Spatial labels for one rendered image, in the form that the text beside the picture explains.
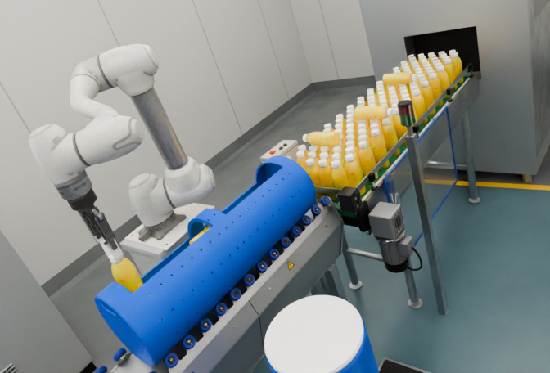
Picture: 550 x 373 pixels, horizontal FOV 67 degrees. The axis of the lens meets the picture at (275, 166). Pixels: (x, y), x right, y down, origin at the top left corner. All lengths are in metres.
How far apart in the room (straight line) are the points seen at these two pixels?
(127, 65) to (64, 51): 2.62
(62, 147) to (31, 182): 2.86
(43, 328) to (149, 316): 1.67
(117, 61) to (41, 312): 1.72
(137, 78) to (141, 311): 0.85
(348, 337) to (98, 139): 0.84
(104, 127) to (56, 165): 0.16
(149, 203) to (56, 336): 1.31
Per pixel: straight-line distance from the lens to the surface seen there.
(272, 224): 1.56
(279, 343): 1.23
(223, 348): 1.56
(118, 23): 4.60
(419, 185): 2.05
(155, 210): 1.97
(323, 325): 1.23
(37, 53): 4.19
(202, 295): 1.40
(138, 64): 1.67
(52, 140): 1.25
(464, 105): 2.99
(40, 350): 2.99
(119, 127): 1.20
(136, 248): 2.06
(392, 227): 1.88
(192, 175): 1.88
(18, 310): 2.86
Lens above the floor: 1.92
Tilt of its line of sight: 24 degrees down
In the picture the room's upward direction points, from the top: 19 degrees counter-clockwise
